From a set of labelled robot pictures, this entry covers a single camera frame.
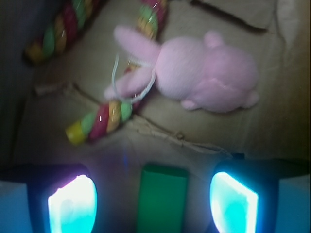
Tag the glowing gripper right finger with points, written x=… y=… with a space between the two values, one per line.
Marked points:
x=261 y=196

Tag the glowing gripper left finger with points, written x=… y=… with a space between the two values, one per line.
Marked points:
x=47 y=199

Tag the green wooden block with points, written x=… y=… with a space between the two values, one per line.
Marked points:
x=162 y=199

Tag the brown paper bag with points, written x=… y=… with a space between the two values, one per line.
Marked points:
x=275 y=32

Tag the pink plush bunny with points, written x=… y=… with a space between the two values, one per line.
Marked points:
x=200 y=73

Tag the multicolour rope toy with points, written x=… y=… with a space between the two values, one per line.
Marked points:
x=60 y=34

